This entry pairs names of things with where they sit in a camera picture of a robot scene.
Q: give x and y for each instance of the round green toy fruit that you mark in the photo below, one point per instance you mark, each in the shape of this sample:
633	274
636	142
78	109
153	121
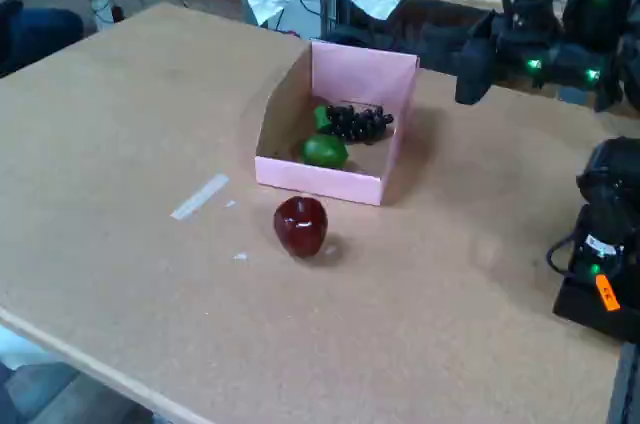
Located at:
324	150

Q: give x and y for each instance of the pink cardboard box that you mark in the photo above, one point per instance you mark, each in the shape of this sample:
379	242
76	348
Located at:
320	181

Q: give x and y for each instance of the black toy grapes bunch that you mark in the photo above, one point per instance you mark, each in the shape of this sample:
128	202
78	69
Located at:
357	124

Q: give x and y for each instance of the dark red toy pomegranate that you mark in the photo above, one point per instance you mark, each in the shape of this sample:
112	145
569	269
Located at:
300	226

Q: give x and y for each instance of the long white tape strip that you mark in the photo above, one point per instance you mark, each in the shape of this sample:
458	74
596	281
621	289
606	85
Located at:
199	197

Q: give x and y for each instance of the person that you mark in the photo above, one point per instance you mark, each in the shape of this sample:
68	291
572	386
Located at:
35	39

